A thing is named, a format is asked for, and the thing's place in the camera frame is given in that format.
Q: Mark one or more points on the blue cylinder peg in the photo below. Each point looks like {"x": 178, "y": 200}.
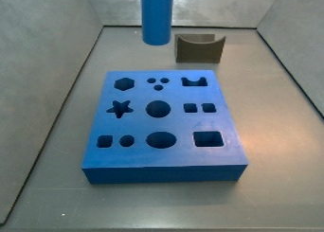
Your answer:
{"x": 157, "y": 17}

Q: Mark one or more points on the blue shape-sorting block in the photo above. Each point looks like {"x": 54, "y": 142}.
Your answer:
{"x": 162, "y": 130}

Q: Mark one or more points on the dark grey curved cradle block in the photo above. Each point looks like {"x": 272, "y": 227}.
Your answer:
{"x": 198, "y": 48}

